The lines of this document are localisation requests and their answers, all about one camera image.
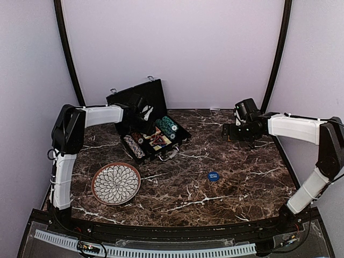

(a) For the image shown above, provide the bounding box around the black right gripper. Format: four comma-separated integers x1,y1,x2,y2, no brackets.
223,121,259,142

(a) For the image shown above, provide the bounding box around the blue small blind button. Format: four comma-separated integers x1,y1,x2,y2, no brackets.
207,171,220,182

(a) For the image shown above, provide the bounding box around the blue gold card box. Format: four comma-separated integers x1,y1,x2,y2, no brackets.
149,134,171,151

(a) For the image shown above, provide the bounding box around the black poker case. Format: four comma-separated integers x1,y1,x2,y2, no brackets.
106,79,191,164

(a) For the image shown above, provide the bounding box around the black red all-in triangle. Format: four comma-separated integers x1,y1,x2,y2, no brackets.
150,135,166,146

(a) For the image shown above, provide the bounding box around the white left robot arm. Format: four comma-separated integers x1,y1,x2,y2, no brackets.
47,93,159,211

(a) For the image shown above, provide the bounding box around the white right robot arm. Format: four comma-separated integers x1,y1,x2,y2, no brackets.
221,98,343,233

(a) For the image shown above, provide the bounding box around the green blue chip stack rear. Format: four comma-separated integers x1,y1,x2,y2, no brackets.
162,116,178,132

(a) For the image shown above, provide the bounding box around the green blue chip stack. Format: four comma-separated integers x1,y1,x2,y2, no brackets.
162,116,178,132
155,119,176,140

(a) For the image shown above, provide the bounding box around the green blue chip stack front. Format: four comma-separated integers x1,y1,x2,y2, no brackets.
155,119,176,140

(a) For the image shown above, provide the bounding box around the orange black chip stack case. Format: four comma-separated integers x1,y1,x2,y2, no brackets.
131,132,144,145

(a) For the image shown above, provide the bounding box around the floral patterned plate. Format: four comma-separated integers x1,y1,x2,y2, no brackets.
91,162,141,206

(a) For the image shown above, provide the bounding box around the black front table rail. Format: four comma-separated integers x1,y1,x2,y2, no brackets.
29,209,309,242

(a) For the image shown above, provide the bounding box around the white slotted cable duct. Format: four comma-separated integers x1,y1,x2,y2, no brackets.
34,230,256,257

